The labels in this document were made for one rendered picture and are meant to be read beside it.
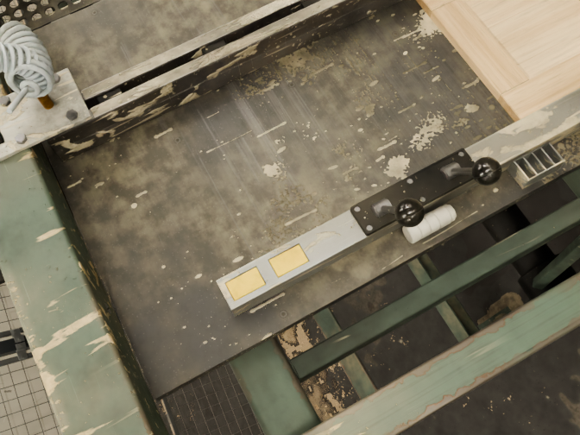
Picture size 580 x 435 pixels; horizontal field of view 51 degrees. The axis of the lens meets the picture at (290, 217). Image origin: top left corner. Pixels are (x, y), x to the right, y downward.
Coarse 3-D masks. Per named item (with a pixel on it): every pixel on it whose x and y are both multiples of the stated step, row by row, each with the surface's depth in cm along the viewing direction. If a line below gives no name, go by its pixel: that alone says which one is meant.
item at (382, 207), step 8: (384, 200) 88; (408, 200) 78; (416, 200) 78; (376, 208) 88; (384, 208) 86; (392, 208) 84; (400, 208) 78; (408, 208) 77; (416, 208) 77; (376, 216) 88; (400, 216) 78; (408, 216) 77; (416, 216) 77; (408, 224) 78; (416, 224) 78
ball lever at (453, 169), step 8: (480, 160) 80; (488, 160) 79; (440, 168) 91; (448, 168) 90; (456, 168) 88; (464, 168) 86; (472, 168) 81; (480, 168) 79; (488, 168) 79; (496, 168) 79; (448, 176) 90; (456, 176) 90; (480, 176) 79; (488, 176) 79; (496, 176) 79; (480, 184) 81; (488, 184) 80
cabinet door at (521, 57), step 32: (416, 0) 109; (448, 0) 107; (480, 0) 107; (512, 0) 106; (544, 0) 106; (576, 0) 106; (448, 32) 104; (480, 32) 104; (512, 32) 104; (544, 32) 104; (576, 32) 103; (480, 64) 101; (512, 64) 101; (544, 64) 101; (576, 64) 101; (512, 96) 99; (544, 96) 99
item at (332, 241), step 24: (576, 96) 96; (528, 120) 95; (552, 120) 94; (576, 120) 94; (480, 144) 93; (504, 144) 93; (528, 144) 93; (504, 168) 95; (456, 192) 93; (312, 240) 89; (336, 240) 88; (360, 240) 88; (264, 264) 88; (312, 264) 87; (264, 288) 86; (240, 312) 89
